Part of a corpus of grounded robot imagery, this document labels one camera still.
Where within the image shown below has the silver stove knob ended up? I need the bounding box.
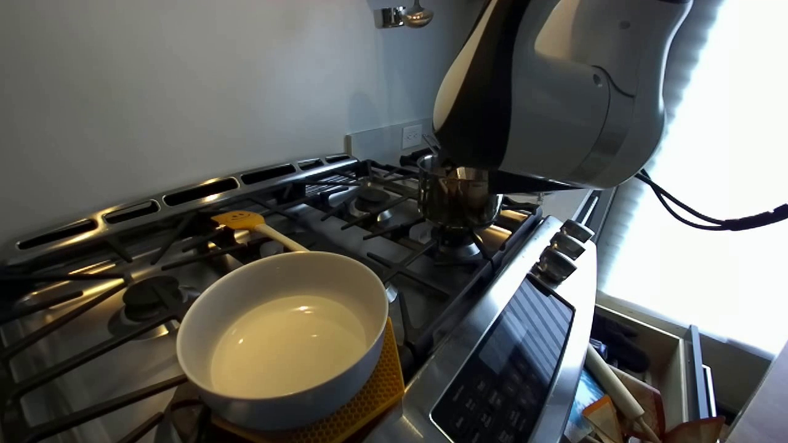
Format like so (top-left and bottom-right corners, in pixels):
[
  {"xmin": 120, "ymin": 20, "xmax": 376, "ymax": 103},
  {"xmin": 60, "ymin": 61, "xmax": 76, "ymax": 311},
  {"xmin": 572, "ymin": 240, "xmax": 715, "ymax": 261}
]
[
  {"xmin": 563, "ymin": 218, "xmax": 595, "ymax": 244},
  {"xmin": 532, "ymin": 246, "xmax": 577, "ymax": 288},
  {"xmin": 550, "ymin": 231, "xmax": 587, "ymax": 261}
]

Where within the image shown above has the white cylindrical stick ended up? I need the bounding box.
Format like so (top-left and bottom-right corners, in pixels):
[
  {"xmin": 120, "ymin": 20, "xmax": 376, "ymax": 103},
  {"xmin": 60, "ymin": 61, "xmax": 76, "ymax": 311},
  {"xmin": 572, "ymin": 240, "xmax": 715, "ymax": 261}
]
[{"xmin": 584, "ymin": 343, "xmax": 660, "ymax": 438}]

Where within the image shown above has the beige open box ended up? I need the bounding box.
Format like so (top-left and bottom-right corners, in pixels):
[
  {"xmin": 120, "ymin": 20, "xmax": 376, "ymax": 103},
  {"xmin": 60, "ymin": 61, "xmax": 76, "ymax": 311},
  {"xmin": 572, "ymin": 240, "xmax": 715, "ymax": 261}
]
[{"xmin": 573, "ymin": 294, "xmax": 723, "ymax": 443}]

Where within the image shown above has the white wall outlet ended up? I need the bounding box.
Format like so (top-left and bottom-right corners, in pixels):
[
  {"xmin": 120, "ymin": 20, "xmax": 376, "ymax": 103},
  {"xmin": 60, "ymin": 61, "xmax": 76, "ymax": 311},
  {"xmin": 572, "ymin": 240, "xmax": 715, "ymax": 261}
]
[{"xmin": 399, "ymin": 121, "xmax": 425, "ymax": 150}]

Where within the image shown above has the white ceramic bowl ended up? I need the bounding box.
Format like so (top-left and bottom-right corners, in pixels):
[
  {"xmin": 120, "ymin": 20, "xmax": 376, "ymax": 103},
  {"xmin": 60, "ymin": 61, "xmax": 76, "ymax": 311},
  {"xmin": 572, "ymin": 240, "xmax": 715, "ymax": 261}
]
[{"xmin": 174, "ymin": 248, "xmax": 392, "ymax": 434}]

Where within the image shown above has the yellow spatula wooden handle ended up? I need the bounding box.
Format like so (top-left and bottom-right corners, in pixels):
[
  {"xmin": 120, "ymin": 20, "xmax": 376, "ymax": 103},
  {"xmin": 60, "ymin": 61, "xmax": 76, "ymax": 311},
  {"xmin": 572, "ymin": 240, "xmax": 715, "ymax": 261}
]
[{"xmin": 210, "ymin": 209, "xmax": 311, "ymax": 257}]

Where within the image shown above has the stainless steel gas range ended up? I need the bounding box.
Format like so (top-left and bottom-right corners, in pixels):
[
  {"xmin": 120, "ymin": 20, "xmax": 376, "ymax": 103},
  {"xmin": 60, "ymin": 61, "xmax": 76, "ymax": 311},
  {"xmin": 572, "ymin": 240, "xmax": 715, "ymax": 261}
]
[{"xmin": 0, "ymin": 150, "xmax": 601, "ymax": 443}]

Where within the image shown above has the hanging silver ladle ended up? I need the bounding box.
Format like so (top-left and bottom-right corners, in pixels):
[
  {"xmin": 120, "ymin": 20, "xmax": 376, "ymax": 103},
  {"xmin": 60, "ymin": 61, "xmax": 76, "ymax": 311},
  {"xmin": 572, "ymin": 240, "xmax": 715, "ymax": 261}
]
[{"xmin": 401, "ymin": 0, "xmax": 436, "ymax": 29}]

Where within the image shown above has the black cast iron stove grate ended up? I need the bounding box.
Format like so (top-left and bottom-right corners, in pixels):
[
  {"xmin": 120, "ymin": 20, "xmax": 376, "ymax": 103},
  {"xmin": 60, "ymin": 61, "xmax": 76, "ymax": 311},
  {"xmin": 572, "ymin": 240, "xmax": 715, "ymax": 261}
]
[{"xmin": 0, "ymin": 159, "xmax": 544, "ymax": 443}]

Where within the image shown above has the white window blind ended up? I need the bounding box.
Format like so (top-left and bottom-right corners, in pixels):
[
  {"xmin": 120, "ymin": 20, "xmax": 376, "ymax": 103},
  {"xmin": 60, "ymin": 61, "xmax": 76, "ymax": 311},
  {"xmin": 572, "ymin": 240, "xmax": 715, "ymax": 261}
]
[{"xmin": 594, "ymin": 0, "xmax": 788, "ymax": 356}]

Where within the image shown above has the silver pot with handle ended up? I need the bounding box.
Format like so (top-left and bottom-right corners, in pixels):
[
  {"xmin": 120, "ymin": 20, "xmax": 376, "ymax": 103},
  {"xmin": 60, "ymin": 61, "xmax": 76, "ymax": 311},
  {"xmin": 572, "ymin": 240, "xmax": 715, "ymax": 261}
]
[{"xmin": 418, "ymin": 162, "xmax": 504, "ymax": 231}]

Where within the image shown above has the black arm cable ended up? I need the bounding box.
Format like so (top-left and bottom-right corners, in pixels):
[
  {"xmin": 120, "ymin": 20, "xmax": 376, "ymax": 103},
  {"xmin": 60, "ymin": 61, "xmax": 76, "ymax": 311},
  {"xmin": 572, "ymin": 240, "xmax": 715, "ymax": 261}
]
[{"xmin": 636, "ymin": 168, "xmax": 788, "ymax": 235}]

